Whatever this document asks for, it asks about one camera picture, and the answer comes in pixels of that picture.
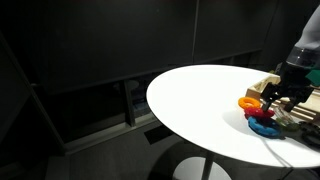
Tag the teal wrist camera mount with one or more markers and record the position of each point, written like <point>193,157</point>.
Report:
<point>314,76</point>

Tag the dark floor plate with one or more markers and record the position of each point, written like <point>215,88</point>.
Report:
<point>158,134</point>

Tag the grey Franka robot arm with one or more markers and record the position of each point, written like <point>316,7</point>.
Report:
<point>308,40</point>

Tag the wooden slatted tray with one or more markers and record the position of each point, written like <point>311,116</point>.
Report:
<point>256,89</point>

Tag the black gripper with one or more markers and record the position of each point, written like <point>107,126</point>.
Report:
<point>291,81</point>

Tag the white table pedestal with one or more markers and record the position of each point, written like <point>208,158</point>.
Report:
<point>190,170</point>

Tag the dark shelf post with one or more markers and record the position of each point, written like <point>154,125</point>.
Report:
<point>129,103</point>

